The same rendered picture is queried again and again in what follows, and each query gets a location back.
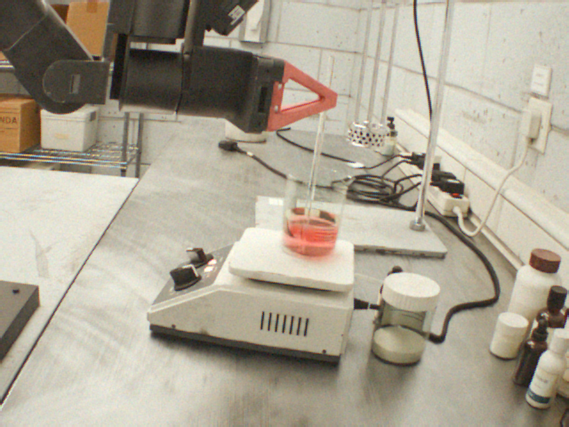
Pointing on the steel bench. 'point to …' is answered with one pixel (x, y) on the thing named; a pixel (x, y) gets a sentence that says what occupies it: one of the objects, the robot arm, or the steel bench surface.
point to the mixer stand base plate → (365, 229)
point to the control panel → (197, 272)
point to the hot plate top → (310, 274)
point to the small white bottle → (549, 372)
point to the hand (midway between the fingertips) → (327, 99)
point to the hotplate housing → (261, 316)
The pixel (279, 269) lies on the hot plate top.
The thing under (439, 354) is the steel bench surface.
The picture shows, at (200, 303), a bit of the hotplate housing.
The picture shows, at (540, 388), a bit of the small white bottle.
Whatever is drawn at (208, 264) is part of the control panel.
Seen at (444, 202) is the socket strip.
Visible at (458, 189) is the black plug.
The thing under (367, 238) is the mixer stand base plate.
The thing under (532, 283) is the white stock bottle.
